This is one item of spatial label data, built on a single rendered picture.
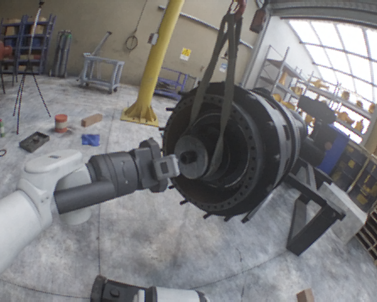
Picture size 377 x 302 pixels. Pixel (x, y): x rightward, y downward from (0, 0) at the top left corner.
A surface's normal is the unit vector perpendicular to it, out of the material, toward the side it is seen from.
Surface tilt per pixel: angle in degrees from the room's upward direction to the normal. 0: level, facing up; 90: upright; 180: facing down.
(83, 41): 90
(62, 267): 0
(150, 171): 46
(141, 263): 0
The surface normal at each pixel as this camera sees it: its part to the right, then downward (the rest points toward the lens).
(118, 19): 0.31, 0.53
